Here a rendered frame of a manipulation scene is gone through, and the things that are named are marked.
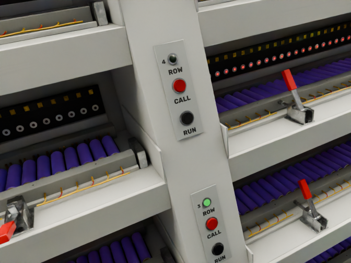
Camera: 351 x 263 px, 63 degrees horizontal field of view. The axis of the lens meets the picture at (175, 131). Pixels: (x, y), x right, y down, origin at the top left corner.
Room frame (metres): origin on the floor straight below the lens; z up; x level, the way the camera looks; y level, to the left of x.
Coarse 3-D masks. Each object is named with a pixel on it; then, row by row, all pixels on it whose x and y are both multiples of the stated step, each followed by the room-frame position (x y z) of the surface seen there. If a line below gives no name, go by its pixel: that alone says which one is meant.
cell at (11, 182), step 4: (16, 164) 0.42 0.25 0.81; (12, 168) 0.41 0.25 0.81; (16, 168) 0.41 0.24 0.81; (20, 168) 0.42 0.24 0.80; (8, 172) 0.40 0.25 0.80; (12, 172) 0.40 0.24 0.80; (16, 172) 0.40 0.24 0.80; (20, 172) 0.41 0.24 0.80; (8, 176) 0.39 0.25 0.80; (12, 176) 0.39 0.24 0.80; (16, 176) 0.39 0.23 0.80; (20, 176) 0.40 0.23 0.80; (8, 180) 0.38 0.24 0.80; (12, 180) 0.38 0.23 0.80; (16, 180) 0.38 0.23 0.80; (20, 180) 0.39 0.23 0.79; (8, 184) 0.37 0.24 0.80; (12, 184) 0.37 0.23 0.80; (16, 184) 0.37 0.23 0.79; (20, 184) 0.38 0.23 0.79; (8, 188) 0.36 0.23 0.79
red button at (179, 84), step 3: (177, 81) 0.36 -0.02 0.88; (180, 81) 0.36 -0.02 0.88; (183, 81) 0.36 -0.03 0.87; (174, 84) 0.36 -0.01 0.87; (177, 84) 0.36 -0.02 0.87; (180, 84) 0.36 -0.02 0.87; (183, 84) 0.36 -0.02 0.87; (174, 87) 0.36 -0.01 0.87; (177, 87) 0.36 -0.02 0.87; (180, 87) 0.36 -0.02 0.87; (183, 87) 0.36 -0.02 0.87; (177, 90) 0.36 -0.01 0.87; (180, 90) 0.36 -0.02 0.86; (183, 90) 0.36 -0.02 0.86
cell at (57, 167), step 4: (56, 152) 0.44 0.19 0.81; (60, 152) 0.44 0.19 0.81; (52, 156) 0.43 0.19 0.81; (56, 156) 0.43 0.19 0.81; (60, 156) 0.43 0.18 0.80; (52, 160) 0.42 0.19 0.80; (56, 160) 0.41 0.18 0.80; (60, 160) 0.41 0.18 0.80; (52, 164) 0.41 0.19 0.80; (56, 164) 0.40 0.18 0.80; (60, 164) 0.40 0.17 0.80; (64, 164) 0.41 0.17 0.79; (52, 168) 0.40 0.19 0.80; (56, 168) 0.39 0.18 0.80; (60, 168) 0.39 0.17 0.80; (64, 168) 0.40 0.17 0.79; (52, 172) 0.39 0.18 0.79; (56, 172) 0.38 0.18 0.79
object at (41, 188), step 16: (96, 160) 0.39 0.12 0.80; (112, 160) 0.38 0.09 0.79; (128, 160) 0.39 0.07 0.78; (48, 176) 0.37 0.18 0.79; (64, 176) 0.36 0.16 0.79; (80, 176) 0.37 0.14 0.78; (96, 176) 0.37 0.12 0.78; (16, 192) 0.34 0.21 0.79; (32, 192) 0.35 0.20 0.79; (48, 192) 0.35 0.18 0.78; (0, 208) 0.33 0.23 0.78
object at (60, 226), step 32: (64, 128) 0.48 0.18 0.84; (128, 128) 0.50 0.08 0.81; (160, 160) 0.34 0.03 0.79; (96, 192) 0.35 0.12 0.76; (128, 192) 0.34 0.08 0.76; (160, 192) 0.35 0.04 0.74; (0, 224) 0.32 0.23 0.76; (64, 224) 0.31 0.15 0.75; (96, 224) 0.32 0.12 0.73; (128, 224) 0.34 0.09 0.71; (0, 256) 0.29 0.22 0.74; (32, 256) 0.30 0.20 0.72
